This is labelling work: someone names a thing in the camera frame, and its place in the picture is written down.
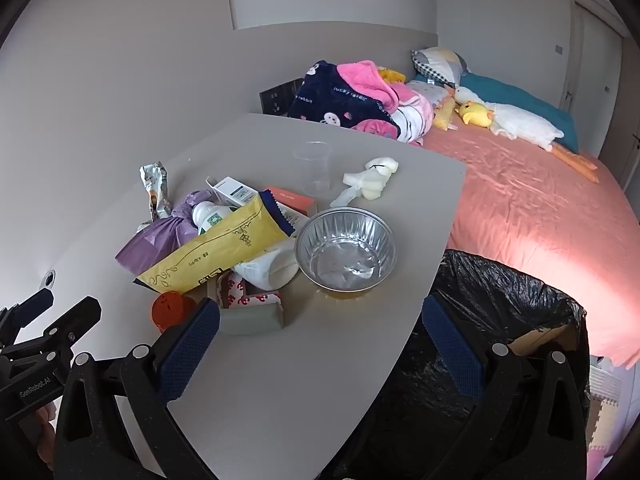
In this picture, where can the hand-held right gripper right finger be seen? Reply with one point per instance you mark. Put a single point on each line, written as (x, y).
(452, 350)

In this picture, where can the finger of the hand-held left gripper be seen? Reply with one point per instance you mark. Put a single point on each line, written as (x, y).
(32, 305)
(75, 317)

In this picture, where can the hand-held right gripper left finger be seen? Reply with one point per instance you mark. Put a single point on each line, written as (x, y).
(190, 345)

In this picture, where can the bin with black bag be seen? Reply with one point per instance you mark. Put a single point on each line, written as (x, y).
(480, 300)

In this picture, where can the cardboard box bin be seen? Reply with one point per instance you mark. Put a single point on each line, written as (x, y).
(542, 340)

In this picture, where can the silver snack wrapper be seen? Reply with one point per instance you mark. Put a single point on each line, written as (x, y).
(156, 195)

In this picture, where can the person's left hand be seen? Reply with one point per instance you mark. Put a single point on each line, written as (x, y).
(46, 440)

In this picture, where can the orange plastic cap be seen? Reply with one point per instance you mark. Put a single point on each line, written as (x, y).
(170, 310)

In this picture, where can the red printed cardboard box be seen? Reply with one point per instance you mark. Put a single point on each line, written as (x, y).
(250, 305)

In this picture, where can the yellow snack bag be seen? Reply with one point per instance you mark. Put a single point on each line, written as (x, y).
(225, 247)

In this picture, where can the purple plastic bag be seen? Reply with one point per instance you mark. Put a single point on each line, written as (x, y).
(155, 245)

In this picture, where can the white plastic container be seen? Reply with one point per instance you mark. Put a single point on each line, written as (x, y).
(270, 267)

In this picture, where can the white bottle with green label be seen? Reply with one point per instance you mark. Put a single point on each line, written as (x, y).
(210, 217)

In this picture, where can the aluminium foil bowl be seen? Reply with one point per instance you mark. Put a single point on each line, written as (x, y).
(345, 255)

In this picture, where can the white ribbed object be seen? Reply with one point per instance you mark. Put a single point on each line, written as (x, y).
(606, 380)

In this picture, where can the bed with pink sheet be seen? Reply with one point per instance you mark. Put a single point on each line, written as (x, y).
(525, 210)

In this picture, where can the white carton box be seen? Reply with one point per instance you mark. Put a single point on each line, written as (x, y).
(235, 191)

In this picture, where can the foam floor mat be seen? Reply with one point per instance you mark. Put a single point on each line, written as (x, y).
(602, 435)

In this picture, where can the salmon carton box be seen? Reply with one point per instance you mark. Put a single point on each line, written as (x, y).
(292, 200)

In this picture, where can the clear plastic cup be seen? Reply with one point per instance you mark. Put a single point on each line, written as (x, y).
(314, 167)

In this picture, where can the yellow corn plush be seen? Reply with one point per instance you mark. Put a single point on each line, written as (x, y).
(445, 115)

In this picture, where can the yellow duck plush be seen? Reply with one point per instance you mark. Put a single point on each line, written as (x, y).
(475, 114)

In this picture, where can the white goose plush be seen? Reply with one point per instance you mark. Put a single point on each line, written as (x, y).
(520, 122)

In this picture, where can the white and pink printed blanket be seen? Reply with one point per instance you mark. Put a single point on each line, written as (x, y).
(415, 115)

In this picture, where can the teal pillow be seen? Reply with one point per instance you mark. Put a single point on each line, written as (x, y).
(520, 100)

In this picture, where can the grey patterned pillow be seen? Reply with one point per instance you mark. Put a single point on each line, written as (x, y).
(427, 91)

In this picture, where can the navy printed blanket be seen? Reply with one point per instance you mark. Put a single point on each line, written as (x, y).
(325, 102)

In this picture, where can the yellow plush toy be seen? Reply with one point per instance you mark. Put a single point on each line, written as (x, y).
(392, 75)

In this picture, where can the pink fleece blanket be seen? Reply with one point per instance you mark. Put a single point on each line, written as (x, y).
(365, 77)

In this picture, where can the plaid patchwork pillow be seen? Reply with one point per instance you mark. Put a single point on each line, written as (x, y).
(440, 62)

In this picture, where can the white door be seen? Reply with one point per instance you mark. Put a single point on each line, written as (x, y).
(597, 55)

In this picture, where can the round wall socket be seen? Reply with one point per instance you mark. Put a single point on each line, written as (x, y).
(49, 277)

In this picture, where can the black wall panel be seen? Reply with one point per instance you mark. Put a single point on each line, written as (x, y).
(277, 99)

